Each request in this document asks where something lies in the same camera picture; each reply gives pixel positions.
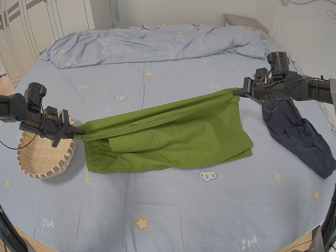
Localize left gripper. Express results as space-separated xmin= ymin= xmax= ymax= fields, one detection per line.
xmin=41 ymin=110 xmax=69 ymax=148

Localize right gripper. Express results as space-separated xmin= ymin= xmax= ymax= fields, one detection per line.
xmin=244 ymin=77 xmax=273 ymax=106

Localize green shorts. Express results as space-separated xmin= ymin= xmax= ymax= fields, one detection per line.
xmin=76 ymin=87 xmax=254 ymax=174

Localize round woven basket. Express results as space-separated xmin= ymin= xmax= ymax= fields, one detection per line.
xmin=17 ymin=110 xmax=77 ymax=179

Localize dark blue garment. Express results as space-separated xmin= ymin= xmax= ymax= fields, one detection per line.
xmin=261 ymin=100 xmax=336 ymax=179

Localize bed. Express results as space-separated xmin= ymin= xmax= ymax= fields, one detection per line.
xmin=0 ymin=0 xmax=336 ymax=252

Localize white wardrobe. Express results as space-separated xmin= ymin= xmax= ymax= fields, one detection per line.
xmin=0 ymin=0 xmax=95 ymax=82

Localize pale blue quilt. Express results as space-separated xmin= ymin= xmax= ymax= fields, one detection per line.
xmin=39 ymin=23 xmax=269 ymax=69

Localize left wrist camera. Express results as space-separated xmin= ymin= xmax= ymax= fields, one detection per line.
xmin=46 ymin=106 xmax=60 ymax=121

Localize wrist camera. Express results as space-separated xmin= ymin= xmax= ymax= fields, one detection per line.
xmin=255 ymin=68 xmax=269 ymax=81
xmin=46 ymin=106 xmax=60 ymax=121

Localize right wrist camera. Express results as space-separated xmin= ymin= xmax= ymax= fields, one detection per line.
xmin=255 ymin=68 xmax=269 ymax=81

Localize black cable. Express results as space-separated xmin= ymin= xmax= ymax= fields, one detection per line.
xmin=0 ymin=140 xmax=20 ymax=149

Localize white cord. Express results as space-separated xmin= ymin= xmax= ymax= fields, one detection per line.
xmin=275 ymin=4 xmax=286 ymax=43

